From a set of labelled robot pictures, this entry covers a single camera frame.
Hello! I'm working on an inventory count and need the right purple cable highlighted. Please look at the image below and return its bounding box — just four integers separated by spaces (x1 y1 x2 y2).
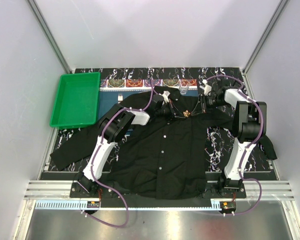
205 74 265 216

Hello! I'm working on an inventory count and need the silver fork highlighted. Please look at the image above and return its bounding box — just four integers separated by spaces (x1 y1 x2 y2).
117 93 123 102

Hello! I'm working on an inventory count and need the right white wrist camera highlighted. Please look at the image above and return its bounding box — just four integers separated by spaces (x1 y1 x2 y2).
199 79 212 96

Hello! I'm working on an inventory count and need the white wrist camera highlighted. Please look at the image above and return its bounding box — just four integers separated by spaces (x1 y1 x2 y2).
199 79 212 96
161 91 170 103

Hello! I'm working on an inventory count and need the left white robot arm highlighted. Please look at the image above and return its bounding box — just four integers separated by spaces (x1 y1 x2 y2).
75 90 176 198

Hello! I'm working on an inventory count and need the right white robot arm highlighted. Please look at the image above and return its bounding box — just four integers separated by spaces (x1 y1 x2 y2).
198 84 267 199

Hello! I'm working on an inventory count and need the black button shirt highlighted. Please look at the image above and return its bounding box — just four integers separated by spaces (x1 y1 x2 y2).
50 86 277 200

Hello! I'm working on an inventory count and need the clear drinking glass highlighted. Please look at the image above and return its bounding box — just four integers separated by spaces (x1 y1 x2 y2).
179 79 190 96

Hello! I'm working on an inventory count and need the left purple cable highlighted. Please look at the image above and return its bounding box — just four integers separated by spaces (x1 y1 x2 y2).
91 78 156 227

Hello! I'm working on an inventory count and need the purple cable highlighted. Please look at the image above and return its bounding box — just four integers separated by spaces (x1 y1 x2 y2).
205 74 265 216
91 78 156 227

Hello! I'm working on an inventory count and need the green plastic tray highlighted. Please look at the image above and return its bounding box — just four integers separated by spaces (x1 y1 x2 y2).
49 72 101 129

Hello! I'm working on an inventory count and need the gold brooch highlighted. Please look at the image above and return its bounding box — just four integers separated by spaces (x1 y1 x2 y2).
183 110 191 118

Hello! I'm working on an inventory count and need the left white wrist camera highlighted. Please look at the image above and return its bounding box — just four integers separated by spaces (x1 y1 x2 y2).
161 91 170 103

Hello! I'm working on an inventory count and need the blue patterned placemat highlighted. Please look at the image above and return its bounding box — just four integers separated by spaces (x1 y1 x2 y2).
98 78 198 118

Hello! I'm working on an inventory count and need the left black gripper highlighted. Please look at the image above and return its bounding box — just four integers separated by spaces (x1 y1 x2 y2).
155 101 185 123

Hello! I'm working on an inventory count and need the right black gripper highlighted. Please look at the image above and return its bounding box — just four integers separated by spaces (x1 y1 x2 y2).
191 94 229 117

